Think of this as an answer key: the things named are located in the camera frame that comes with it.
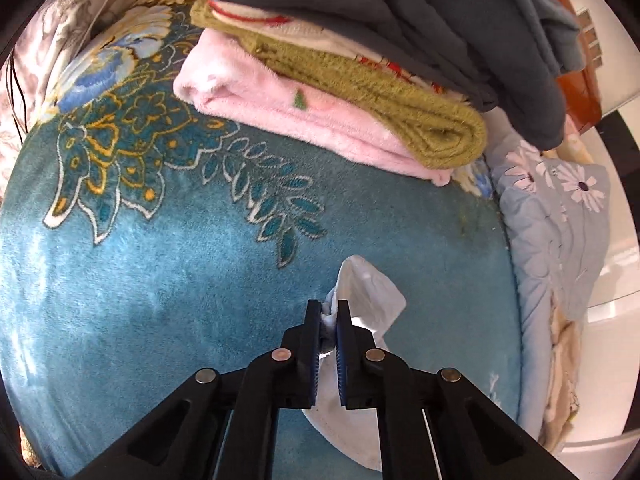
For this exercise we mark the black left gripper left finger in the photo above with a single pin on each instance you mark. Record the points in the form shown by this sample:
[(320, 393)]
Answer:
[(221, 426)]

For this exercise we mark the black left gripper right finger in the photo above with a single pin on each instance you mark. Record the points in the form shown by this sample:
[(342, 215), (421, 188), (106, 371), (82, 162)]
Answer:
[(433, 425)]

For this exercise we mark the light blue shirt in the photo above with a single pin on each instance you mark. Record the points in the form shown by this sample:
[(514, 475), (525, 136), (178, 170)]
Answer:
[(374, 303)]

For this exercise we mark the dark grey folded clothes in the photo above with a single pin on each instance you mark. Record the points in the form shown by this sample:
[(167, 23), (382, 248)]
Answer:
[(498, 53)]

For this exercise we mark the cream knitted sweater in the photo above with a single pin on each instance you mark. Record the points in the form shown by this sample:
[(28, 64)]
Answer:
[(562, 404)]

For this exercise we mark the white black wardrobe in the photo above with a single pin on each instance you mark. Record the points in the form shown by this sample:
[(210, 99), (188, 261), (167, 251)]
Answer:
[(606, 429)]

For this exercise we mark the blue floral bed blanket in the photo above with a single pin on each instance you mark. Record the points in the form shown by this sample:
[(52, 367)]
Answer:
[(142, 240)]

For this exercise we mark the light blue daisy quilt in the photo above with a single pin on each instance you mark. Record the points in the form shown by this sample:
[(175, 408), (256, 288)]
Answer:
[(557, 223)]

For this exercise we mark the olive green folded towel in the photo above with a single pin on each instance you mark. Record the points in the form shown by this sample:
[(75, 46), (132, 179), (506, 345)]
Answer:
[(437, 132)]

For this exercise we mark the pink floral pillow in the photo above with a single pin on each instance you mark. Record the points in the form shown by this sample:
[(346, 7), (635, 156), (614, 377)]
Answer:
[(572, 149)]

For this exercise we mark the pink folded fleece garment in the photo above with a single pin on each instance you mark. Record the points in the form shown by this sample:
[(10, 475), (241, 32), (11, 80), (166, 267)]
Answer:
[(219, 78)]

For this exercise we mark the grey floral pillow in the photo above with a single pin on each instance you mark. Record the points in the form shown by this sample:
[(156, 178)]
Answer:
[(50, 41)]

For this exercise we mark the wall switch panel row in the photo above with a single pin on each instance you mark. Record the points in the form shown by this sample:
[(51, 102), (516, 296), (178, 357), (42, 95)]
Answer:
[(590, 36)]

